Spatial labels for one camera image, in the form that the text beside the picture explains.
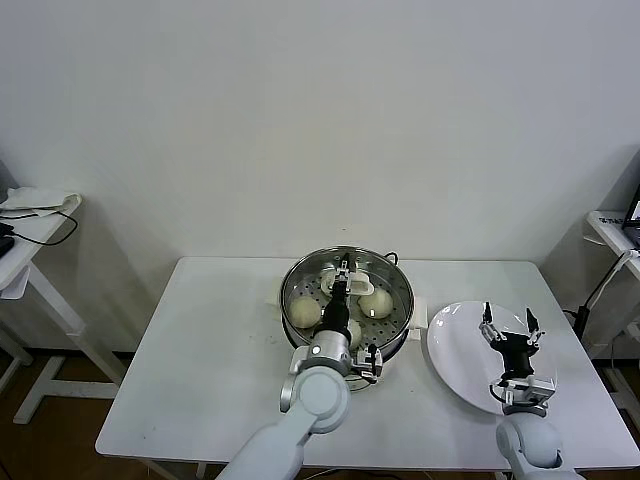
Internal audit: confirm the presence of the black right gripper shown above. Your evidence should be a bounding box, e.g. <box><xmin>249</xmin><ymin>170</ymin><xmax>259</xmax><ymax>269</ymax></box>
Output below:
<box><xmin>478</xmin><ymin>301</ymin><xmax>547</xmax><ymax>382</ymax></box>

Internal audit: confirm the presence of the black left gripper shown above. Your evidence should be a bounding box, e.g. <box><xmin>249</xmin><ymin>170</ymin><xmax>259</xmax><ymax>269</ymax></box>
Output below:
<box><xmin>318</xmin><ymin>253</ymin><xmax>355</xmax><ymax>335</ymax></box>

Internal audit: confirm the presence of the stainless steel steamer basket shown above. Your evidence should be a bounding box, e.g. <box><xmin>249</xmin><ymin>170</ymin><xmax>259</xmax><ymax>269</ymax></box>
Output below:
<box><xmin>278</xmin><ymin>244</ymin><xmax>416</xmax><ymax>362</ymax></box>

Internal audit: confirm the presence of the white round plate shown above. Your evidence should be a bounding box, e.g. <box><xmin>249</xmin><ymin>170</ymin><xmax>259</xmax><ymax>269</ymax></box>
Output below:
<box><xmin>426</xmin><ymin>299</ymin><xmax>559</xmax><ymax>416</ymax></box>

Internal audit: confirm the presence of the black power adapter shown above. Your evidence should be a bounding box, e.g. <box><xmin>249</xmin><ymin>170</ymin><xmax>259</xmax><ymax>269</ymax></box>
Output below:
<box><xmin>562</xmin><ymin>304</ymin><xmax>592</xmax><ymax>346</ymax></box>

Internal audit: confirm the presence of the white electric cooker base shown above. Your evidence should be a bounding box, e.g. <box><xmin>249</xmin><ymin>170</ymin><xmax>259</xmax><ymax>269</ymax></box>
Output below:
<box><xmin>263</xmin><ymin>292</ymin><xmax>429</xmax><ymax>396</ymax></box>

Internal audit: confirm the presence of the white side table with laptop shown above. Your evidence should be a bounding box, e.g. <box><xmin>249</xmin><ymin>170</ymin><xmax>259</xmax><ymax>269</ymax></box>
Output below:
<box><xmin>584</xmin><ymin>209</ymin><xmax>640</xmax><ymax>361</ymax></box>

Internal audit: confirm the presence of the open laptop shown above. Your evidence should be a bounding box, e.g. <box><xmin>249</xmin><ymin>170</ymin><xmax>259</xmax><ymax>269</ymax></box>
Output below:
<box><xmin>622</xmin><ymin>182</ymin><xmax>640</xmax><ymax>249</ymax></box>

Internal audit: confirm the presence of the white side table with cloth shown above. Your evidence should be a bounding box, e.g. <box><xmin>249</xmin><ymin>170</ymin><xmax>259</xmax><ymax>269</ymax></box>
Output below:
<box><xmin>0</xmin><ymin>192</ymin><xmax>129</xmax><ymax>426</ymax></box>

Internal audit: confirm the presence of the white crumpled cloth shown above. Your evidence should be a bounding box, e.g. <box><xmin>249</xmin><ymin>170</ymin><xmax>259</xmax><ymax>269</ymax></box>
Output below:
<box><xmin>0</xmin><ymin>185</ymin><xmax>84</xmax><ymax>217</ymax></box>

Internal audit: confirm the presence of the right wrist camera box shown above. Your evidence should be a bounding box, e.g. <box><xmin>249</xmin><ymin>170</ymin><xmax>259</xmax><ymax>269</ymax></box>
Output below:
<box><xmin>489</xmin><ymin>375</ymin><xmax>557</xmax><ymax>407</ymax></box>

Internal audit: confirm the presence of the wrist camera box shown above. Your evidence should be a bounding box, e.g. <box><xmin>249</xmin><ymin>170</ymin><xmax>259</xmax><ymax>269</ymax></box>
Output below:
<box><xmin>351</xmin><ymin>343</ymin><xmax>385</xmax><ymax>385</ymax></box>
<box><xmin>489</xmin><ymin>375</ymin><xmax>557</xmax><ymax>407</ymax></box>

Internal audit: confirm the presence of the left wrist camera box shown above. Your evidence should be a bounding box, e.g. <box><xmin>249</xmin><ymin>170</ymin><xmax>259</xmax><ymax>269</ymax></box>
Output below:
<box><xmin>351</xmin><ymin>343</ymin><xmax>385</xmax><ymax>385</ymax></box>

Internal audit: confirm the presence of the white cable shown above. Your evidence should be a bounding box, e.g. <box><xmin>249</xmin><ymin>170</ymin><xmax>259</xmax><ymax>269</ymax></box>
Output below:
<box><xmin>582</xmin><ymin>248</ymin><xmax>640</xmax><ymax>314</ymax></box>

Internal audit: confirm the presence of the thin black cable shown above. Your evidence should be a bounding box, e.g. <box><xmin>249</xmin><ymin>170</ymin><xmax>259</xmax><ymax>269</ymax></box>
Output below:
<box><xmin>0</xmin><ymin>208</ymin><xmax>80</xmax><ymax>247</ymax></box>

